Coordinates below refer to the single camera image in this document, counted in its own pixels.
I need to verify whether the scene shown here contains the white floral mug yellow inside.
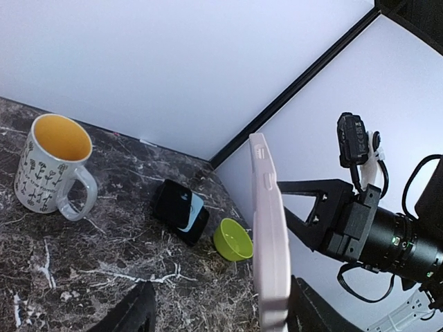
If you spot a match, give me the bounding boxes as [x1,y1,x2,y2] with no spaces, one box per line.
[14,113,98,221]

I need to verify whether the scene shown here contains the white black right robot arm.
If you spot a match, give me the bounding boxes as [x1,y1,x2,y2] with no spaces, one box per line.
[278,164,442,331]

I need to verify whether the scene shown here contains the black right corner post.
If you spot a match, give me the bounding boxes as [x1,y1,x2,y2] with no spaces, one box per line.
[209,6,381,169]

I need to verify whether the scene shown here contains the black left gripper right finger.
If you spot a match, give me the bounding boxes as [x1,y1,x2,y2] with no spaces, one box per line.
[287,275,356,332]

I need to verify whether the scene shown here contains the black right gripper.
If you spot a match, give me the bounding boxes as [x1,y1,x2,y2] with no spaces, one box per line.
[278,179,381,262]

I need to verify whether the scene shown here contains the pink phone case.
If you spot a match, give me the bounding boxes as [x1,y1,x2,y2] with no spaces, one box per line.
[249,133,291,331]

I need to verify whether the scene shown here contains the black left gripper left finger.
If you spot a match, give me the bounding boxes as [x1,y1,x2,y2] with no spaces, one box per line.
[87,282,156,332]

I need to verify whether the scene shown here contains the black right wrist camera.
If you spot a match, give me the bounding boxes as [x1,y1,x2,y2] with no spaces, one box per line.
[337,112,369,168]

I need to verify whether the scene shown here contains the black phone case under stack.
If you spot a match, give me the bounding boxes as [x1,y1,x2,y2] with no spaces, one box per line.
[172,207,210,247]

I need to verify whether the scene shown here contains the lime green bowl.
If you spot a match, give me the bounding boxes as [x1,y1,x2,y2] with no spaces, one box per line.
[213,218,253,261]

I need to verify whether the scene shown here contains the light blue phone case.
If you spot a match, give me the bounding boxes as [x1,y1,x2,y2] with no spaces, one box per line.
[179,192,204,232]

